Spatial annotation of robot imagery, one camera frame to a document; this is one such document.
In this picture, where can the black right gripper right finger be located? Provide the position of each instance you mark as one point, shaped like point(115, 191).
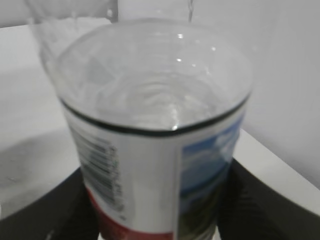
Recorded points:
point(251, 210)

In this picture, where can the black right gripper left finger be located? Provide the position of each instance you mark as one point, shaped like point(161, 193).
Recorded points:
point(65, 213)

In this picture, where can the clear plastic water bottle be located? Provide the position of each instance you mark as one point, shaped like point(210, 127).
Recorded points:
point(154, 94)

